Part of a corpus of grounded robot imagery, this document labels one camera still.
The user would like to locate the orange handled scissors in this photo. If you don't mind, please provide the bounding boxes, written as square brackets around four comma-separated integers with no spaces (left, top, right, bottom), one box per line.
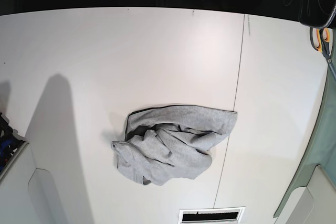
[309,27,335,79]

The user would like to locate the grey t-shirt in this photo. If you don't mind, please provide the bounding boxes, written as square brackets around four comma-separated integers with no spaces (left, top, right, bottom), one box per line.
[111,104,237,186]

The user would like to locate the white vent grille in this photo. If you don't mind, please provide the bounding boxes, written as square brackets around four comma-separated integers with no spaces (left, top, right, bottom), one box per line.
[178,207,246,224]

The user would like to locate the blue black clutter pile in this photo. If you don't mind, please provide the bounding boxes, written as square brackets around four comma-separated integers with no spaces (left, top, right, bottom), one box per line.
[0,113,25,172]

